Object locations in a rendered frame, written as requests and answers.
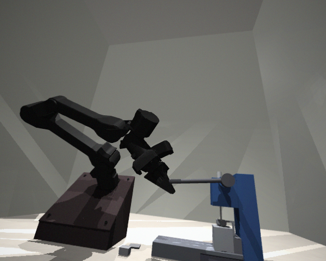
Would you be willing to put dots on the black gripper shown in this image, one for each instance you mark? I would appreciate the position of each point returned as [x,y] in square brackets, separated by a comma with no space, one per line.
[148,161]

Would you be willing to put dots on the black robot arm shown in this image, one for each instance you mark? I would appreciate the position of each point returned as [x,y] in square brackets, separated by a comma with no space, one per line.
[45,115]

